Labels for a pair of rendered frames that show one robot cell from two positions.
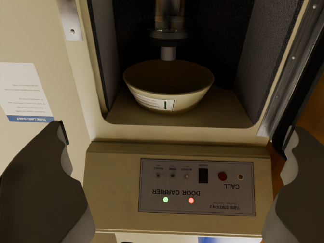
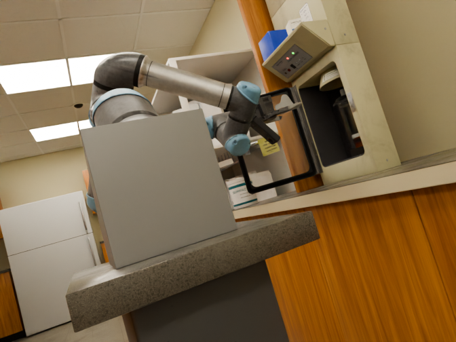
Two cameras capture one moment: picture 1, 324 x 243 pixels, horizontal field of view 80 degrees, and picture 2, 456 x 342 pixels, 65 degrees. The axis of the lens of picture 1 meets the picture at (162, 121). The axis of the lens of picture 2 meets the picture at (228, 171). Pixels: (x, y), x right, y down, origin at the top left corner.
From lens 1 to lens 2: 129 cm
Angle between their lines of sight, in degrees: 70
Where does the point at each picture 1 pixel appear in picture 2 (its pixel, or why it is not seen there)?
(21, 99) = not seen: outside the picture
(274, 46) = (311, 115)
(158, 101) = (326, 79)
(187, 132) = (311, 73)
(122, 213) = (297, 39)
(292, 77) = (300, 110)
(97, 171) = (318, 43)
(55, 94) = not seen: outside the picture
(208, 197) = (285, 62)
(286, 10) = (313, 125)
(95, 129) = (335, 54)
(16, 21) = not seen: outside the picture
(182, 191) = (292, 58)
